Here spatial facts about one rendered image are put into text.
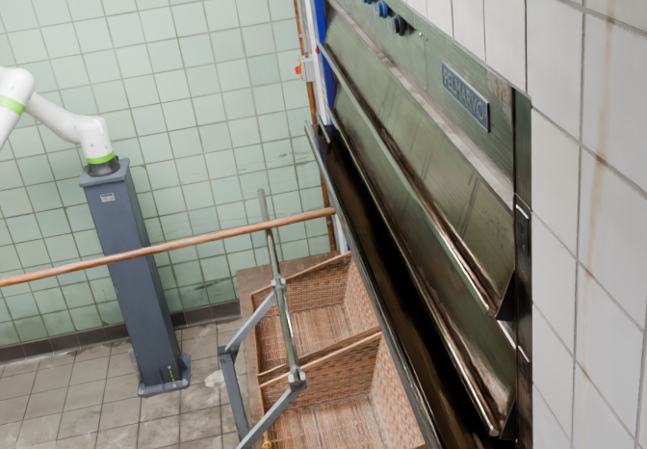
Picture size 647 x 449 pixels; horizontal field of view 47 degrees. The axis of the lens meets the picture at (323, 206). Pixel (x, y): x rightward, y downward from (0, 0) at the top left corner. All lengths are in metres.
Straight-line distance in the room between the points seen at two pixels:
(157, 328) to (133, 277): 0.31
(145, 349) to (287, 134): 1.30
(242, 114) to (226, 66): 0.26
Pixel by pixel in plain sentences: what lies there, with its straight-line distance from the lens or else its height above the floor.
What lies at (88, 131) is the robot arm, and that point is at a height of 1.41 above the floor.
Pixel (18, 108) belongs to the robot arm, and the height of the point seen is 1.62.
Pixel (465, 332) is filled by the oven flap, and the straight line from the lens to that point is 1.55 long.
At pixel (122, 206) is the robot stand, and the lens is 3.46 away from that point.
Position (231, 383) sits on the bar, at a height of 0.82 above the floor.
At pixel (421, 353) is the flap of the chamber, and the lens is 1.65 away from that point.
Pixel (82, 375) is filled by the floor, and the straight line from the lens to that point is 4.31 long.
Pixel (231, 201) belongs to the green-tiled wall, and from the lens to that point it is 4.03.
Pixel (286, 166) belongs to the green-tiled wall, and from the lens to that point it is 3.97.
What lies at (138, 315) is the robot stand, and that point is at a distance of 3.75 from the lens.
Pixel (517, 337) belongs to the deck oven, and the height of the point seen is 1.67.
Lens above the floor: 2.45
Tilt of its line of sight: 27 degrees down
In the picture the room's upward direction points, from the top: 9 degrees counter-clockwise
